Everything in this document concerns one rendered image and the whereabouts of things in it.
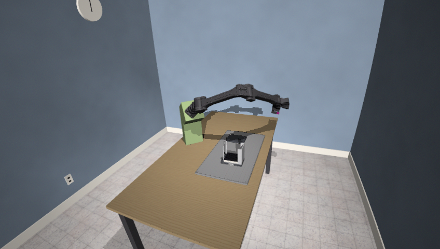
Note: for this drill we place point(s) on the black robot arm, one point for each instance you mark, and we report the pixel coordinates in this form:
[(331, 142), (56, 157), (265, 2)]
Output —
[(201, 104)]

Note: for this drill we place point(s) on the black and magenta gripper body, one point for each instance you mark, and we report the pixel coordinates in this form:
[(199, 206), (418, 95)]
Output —
[(274, 109)]

